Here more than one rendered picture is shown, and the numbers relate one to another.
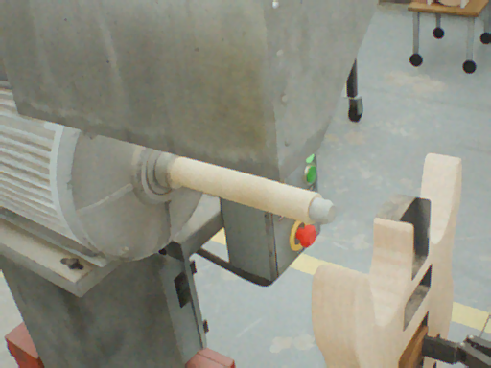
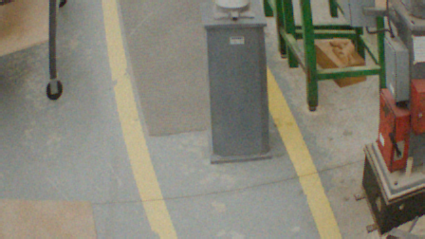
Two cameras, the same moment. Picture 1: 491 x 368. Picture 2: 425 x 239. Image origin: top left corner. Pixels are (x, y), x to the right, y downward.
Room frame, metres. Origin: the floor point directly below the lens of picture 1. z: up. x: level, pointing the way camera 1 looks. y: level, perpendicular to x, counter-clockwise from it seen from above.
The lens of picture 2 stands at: (4.00, 1.80, 2.70)
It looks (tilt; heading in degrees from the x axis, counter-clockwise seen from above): 32 degrees down; 221
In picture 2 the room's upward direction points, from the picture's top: 3 degrees counter-clockwise
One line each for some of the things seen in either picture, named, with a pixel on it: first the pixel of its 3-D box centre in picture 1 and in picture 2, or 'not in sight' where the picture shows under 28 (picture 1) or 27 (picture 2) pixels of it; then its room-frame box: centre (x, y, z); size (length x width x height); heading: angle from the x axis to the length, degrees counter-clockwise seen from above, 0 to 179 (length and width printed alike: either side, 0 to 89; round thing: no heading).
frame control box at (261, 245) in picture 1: (233, 216); (369, 16); (0.89, 0.03, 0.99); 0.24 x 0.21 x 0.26; 51
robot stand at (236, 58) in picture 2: not in sight; (236, 76); (0.88, -0.79, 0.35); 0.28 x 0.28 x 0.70; 44
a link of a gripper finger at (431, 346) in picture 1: (429, 346); not in sight; (0.50, -0.20, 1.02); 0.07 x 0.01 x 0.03; 52
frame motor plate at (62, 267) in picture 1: (59, 208); (415, 10); (0.79, 0.30, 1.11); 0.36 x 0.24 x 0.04; 51
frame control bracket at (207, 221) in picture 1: (210, 219); (378, 11); (0.84, 0.07, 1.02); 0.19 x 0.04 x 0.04; 141
